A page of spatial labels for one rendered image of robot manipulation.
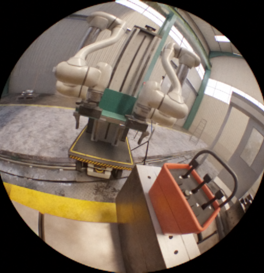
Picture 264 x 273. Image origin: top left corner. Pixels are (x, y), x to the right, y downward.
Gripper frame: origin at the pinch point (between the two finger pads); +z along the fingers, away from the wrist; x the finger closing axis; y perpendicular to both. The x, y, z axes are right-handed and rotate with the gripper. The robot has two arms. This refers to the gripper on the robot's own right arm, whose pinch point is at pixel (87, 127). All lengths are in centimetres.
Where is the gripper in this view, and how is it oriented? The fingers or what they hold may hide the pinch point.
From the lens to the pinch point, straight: 56.4
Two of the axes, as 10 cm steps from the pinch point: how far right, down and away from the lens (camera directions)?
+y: -1.6, -4.8, 8.6
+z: -3.5, 8.5, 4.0
